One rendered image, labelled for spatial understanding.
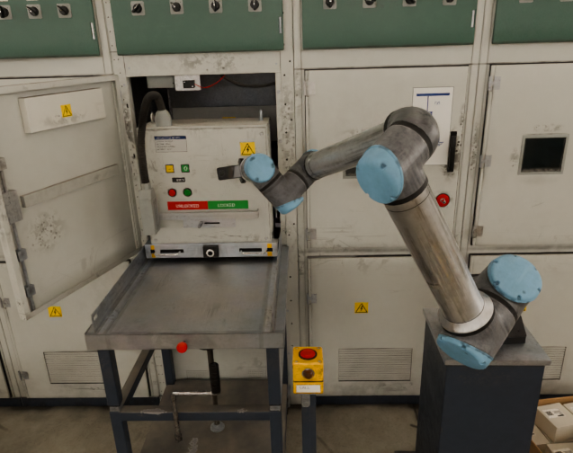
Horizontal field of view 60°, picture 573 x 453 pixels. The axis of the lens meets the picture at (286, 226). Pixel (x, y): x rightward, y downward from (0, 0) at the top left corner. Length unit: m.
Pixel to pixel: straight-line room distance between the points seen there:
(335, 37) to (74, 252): 1.25
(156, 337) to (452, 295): 0.88
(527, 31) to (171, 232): 1.54
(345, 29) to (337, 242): 0.85
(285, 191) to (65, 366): 1.55
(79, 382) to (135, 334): 1.12
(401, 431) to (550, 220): 1.14
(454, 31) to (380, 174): 1.07
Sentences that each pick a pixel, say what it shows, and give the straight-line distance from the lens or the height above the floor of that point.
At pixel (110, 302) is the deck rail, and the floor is 0.88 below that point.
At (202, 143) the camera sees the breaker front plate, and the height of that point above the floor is 1.33.
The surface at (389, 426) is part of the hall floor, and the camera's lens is 2.51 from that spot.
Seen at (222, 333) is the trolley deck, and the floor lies 0.85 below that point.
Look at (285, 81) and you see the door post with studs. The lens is 1.99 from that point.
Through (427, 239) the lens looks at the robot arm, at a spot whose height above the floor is 1.24.
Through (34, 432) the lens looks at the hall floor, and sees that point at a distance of 2.77.
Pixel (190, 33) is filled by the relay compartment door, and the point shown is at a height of 1.72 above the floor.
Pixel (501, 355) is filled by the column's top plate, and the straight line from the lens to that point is 1.72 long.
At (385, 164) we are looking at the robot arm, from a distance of 1.06.
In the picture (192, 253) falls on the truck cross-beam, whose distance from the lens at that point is 2.05.
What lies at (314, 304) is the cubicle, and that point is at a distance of 2.26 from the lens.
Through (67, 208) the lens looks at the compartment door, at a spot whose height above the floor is 1.14.
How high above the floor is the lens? 1.68
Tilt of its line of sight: 20 degrees down
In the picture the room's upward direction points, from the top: 2 degrees counter-clockwise
